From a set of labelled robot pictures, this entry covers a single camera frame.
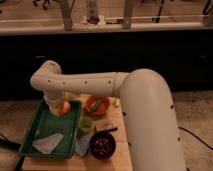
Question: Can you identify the orange red apple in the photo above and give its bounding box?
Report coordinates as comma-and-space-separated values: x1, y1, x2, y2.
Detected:
59, 101, 71, 115

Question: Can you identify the orange bowl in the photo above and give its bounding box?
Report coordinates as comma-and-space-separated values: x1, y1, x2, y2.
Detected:
85, 95, 110, 116

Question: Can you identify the dark bowl with nuts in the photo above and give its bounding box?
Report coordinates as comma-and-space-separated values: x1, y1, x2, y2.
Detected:
89, 132, 116, 160

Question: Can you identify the wooden brush block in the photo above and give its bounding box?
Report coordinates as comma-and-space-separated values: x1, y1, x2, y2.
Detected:
95, 122, 118, 132

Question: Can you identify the white cloth in tray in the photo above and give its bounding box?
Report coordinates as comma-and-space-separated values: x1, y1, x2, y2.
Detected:
32, 133, 64, 154

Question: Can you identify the green vegetable in bowl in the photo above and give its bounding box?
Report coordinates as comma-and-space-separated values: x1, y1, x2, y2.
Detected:
91, 99, 102, 112

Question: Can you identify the black floor cable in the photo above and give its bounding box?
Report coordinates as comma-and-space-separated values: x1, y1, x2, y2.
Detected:
178, 125, 213, 151

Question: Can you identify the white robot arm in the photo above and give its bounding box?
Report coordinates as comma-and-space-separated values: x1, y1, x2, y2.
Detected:
30, 60, 187, 171

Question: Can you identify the light blue sponge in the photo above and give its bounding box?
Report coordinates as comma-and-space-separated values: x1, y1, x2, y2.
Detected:
74, 134, 90, 157

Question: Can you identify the small green cup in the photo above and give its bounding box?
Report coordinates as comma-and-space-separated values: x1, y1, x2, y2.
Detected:
79, 117, 93, 133

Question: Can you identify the green plastic tray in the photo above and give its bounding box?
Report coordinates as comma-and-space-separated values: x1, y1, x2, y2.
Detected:
19, 100, 82, 158

